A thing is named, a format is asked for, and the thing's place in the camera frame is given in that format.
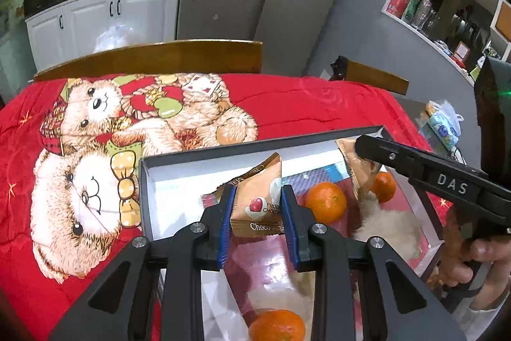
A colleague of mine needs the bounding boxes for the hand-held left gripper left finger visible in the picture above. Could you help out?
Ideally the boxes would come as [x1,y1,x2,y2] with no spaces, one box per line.
[48,185,238,341]

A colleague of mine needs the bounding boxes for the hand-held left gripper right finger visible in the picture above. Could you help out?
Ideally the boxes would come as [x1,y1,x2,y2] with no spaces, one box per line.
[281,184,468,341]

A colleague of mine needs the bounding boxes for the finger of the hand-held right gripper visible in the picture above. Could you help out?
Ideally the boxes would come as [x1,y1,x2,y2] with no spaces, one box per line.
[355,135,490,206]

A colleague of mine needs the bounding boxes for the orange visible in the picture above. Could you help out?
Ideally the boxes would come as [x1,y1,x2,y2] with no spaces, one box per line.
[248,308,307,341]
[305,181,348,224]
[370,171,397,205]

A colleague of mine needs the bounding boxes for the brown snack packet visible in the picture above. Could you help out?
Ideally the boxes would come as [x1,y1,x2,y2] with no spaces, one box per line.
[200,152,285,238]
[336,137,385,203]

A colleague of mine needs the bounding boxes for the cream plush toy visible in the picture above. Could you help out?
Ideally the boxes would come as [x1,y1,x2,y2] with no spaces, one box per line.
[350,191,424,259]

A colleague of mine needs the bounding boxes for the black gift box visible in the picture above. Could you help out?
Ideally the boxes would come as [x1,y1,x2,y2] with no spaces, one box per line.
[139,125,446,341]

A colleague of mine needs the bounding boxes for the person's right forearm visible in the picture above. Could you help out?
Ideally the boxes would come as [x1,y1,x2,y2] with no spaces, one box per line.
[451,292,511,341]

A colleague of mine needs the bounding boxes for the person's right hand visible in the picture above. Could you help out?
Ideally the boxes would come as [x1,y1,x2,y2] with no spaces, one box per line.
[439,206,511,310]

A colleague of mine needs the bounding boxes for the blue tissue pack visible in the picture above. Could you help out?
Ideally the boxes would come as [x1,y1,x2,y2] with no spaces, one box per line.
[426,113,461,151]

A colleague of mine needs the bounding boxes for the clear plastic bag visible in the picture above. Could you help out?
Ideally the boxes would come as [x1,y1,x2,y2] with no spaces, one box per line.
[425,99,464,126]

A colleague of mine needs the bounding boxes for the wooden chair back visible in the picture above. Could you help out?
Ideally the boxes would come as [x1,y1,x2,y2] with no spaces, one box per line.
[331,55,410,96]

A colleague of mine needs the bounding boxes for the red bear printed blanket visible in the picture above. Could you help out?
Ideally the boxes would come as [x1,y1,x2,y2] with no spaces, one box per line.
[0,73,454,341]

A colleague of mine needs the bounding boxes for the clear glass bottles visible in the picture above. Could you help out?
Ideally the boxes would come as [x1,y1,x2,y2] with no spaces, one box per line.
[410,0,440,35]

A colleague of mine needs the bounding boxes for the white plastic bag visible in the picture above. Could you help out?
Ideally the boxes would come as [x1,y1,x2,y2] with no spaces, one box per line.
[93,25,133,53]

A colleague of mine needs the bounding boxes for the white kitchen cabinet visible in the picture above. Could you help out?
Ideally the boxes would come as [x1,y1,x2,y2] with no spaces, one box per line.
[25,0,183,71]

